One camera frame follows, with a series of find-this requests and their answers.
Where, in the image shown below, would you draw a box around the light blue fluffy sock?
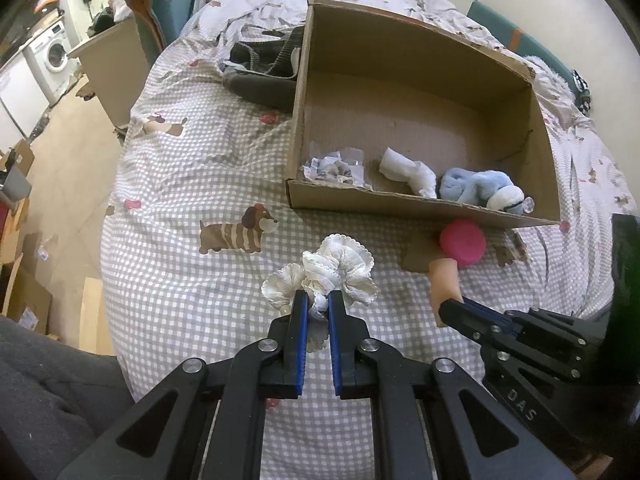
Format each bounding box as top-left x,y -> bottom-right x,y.
439,168 -> 535,216

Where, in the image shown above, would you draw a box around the white washing machine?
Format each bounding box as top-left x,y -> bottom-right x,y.
24,20 -> 80,106

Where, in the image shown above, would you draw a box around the white sock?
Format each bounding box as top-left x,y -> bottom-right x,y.
378,148 -> 437,200

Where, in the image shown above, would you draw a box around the pink round soft toy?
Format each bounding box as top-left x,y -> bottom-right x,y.
439,219 -> 487,266

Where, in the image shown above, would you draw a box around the peach soft tube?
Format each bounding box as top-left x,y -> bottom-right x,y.
428,258 -> 463,327

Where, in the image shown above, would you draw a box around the dark grey folded clothes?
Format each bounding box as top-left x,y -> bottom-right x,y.
222,26 -> 305,114

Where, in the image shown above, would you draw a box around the teal headboard cushion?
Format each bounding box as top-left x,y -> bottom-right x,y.
466,0 -> 575,86

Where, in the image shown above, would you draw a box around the teal sofa cushion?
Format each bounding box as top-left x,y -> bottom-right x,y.
125,0 -> 195,66

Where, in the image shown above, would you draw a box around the grey trouser leg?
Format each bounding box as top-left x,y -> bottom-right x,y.
1,318 -> 134,479

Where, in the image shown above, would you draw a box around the brown cardboard box on floor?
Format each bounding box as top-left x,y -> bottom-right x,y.
1,254 -> 52,335

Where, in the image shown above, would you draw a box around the beige wooden side cabinet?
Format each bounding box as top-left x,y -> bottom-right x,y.
68,18 -> 150,128

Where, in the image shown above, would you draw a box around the white kitchen cabinet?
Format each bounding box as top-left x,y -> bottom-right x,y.
1,52 -> 49,151

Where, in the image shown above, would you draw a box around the black white checkered cloth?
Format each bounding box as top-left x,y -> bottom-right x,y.
572,70 -> 591,116

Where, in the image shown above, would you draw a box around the checkered dog print duvet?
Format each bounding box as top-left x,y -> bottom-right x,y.
98,0 -> 640,480

